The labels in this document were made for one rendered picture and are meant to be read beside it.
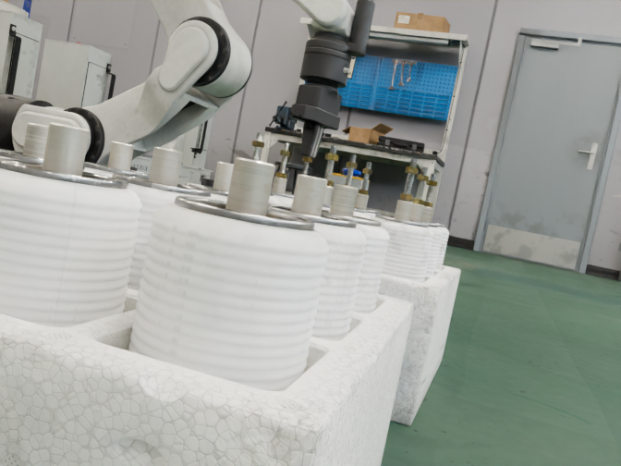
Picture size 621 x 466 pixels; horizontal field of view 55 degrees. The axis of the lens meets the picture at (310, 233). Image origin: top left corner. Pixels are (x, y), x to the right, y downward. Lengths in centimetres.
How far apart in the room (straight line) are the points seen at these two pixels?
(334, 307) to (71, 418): 19
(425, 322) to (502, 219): 518
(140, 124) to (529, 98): 501
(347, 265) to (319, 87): 73
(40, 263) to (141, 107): 104
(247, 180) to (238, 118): 634
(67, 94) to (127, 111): 220
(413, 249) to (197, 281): 55
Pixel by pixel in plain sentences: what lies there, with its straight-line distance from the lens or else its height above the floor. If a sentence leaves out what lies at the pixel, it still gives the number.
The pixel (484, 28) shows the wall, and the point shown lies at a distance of 625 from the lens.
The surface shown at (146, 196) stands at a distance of 44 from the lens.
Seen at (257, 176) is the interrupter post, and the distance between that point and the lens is 31.
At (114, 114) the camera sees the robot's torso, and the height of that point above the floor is 35.
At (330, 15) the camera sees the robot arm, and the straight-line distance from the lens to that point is 112.
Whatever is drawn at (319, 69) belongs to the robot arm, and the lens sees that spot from 112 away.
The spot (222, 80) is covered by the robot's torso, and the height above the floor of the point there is 46.
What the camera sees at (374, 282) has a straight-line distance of 53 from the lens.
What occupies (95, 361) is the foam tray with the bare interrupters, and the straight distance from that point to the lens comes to 29.
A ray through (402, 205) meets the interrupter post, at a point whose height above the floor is 27.
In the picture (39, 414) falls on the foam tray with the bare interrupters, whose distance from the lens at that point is 31.
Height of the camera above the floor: 27
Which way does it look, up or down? 4 degrees down
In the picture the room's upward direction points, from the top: 11 degrees clockwise
